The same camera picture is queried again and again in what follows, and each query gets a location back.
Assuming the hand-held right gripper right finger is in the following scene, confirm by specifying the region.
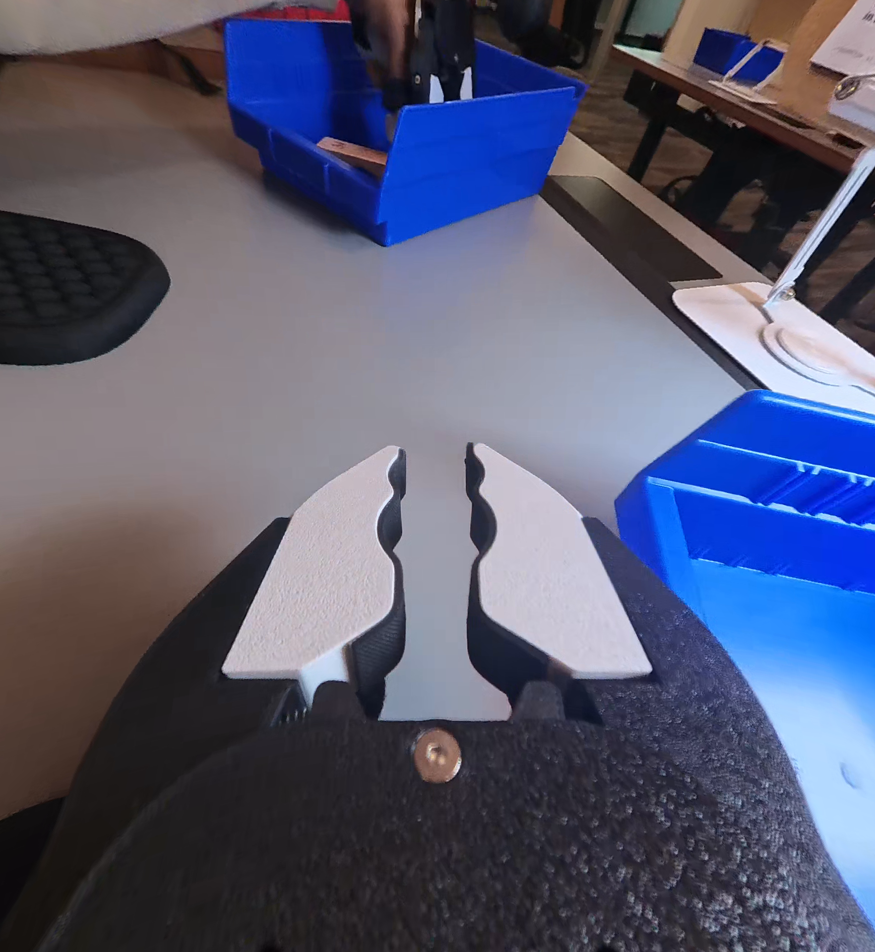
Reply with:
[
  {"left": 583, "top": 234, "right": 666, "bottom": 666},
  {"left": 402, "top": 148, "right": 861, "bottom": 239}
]
[{"left": 465, "top": 442, "right": 654, "bottom": 715}]

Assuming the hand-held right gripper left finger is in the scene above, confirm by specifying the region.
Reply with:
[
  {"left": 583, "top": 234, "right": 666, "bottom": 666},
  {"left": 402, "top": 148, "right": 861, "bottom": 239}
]
[{"left": 222, "top": 445, "right": 409, "bottom": 718}]

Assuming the natural wooden arch block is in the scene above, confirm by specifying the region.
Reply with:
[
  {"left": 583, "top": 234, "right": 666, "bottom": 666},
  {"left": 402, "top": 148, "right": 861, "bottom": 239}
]
[{"left": 317, "top": 136, "right": 388, "bottom": 178}]

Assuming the person's left hand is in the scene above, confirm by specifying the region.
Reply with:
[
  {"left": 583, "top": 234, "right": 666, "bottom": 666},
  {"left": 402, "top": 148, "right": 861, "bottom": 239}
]
[{"left": 352, "top": 0, "right": 415, "bottom": 113}]

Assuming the small blue plastic bin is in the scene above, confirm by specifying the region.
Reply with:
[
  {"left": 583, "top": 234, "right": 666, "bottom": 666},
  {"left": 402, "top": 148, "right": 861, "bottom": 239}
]
[{"left": 692, "top": 27, "right": 788, "bottom": 85}]

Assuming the white document stand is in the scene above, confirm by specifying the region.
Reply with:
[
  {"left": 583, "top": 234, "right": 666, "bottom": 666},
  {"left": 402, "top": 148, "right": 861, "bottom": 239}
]
[
  {"left": 707, "top": 39, "right": 790, "bottom": 107},
  {"left": 672, "top": 0, "right": 875, "bottom": 403}
]

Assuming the wooden desk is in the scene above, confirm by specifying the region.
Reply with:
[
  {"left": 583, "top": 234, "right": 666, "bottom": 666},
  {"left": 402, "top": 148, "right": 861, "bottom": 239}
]
[{"left": 611, "top": 41, "right": 875, "bottom": 224}]

